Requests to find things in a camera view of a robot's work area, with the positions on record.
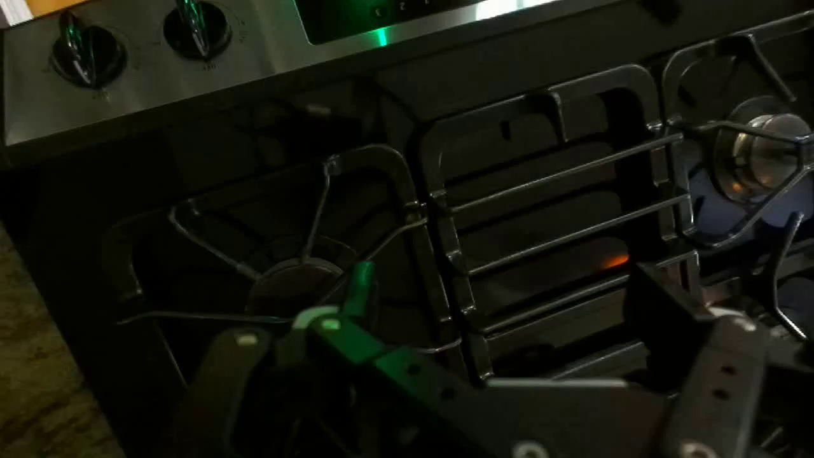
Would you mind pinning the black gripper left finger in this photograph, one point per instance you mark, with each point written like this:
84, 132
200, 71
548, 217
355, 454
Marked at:
328, 390

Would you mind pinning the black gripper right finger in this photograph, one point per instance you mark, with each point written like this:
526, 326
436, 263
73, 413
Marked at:
715, 410

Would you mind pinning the left black burner grate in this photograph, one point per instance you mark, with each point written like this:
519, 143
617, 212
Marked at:
270, 246

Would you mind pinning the black burner grate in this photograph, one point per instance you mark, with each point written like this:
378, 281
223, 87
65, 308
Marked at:
744, 113
543, 205
270, 246

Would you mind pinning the right black burner grate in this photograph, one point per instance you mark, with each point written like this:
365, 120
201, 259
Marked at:
744, 113

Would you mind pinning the centre black burner grate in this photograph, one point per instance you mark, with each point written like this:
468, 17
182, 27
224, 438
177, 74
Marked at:
543, 205

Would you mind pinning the black gas stove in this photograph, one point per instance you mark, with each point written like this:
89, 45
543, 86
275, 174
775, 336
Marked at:
314, 78

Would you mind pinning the right stove knob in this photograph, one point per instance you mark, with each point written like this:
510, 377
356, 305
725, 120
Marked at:
196, 30

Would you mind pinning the stove knob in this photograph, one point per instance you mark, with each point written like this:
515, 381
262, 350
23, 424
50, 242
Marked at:
84, 55
196, 30

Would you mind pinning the left stove knob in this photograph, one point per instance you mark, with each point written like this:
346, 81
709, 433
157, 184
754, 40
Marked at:
84, 55

